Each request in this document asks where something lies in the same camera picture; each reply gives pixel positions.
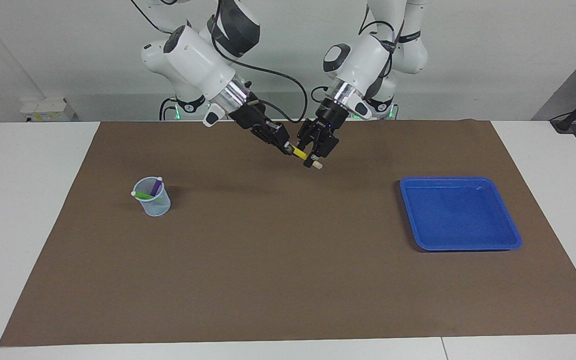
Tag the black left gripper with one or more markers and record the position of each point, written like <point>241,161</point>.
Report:
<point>327,117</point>

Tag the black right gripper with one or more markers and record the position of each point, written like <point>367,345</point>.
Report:
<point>258,117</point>

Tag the yellow highlighter pen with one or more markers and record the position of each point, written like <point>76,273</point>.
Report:
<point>299,151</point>

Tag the purple highlighter pen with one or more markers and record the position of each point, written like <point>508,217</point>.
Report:
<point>155,187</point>

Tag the green highlighter pen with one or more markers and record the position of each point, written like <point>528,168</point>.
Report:
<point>143,194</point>

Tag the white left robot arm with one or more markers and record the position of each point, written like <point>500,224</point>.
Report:
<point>363,60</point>

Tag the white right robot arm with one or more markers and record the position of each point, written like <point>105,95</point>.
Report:
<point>198,60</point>

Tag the blue plastic tray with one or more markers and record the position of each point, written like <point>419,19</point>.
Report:
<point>460,215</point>

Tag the brown table mat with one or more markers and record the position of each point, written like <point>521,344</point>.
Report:
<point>288,260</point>

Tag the translucent plastic pen cup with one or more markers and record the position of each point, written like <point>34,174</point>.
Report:
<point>157,206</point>

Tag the white power strip box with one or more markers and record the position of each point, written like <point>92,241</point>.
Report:
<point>45,110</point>

